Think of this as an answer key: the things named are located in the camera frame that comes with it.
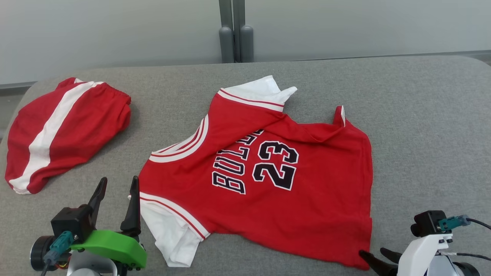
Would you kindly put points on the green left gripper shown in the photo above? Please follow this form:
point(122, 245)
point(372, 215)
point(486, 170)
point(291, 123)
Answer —
point(115, 247)

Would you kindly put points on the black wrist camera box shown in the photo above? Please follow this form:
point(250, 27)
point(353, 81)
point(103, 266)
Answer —
point(73, 222)
point(425, 222)

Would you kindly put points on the grey partition post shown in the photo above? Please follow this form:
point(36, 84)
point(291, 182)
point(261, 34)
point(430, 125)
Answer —
point(226, 34)
point(245, 34)

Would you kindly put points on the teal right camera connector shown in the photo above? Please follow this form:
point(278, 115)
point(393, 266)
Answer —
point(454, 222)

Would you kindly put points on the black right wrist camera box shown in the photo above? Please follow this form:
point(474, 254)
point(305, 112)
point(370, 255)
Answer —
point(425, 222)

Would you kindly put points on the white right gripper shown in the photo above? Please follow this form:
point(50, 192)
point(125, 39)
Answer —
point(420, 253)

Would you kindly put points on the red basketball jersey number 23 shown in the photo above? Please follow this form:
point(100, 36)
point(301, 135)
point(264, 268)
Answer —
point(307, 211)

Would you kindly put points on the red shorts with white stripe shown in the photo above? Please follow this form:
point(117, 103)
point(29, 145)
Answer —
point(84, 130)

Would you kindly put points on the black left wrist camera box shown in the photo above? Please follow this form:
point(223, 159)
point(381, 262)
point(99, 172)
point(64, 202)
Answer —
point(73, 222)

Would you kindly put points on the teal camera connector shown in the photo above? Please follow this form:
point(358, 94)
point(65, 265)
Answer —
point(59, 245)
point(454, 222)

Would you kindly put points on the teal left camera connector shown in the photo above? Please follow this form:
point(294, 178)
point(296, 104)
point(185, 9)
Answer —
point(59, 245)

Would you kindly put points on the grey fabric sofa seat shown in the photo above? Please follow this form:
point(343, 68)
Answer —
point(422, 134)

